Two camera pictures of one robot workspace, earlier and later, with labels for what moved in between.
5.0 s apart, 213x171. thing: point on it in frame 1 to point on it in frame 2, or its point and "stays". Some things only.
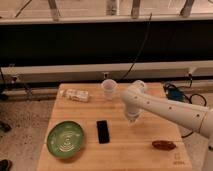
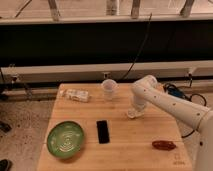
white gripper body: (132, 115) to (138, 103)
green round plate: (65, 139) stays
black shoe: (5, 165) stays
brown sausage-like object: (163, 145) stays
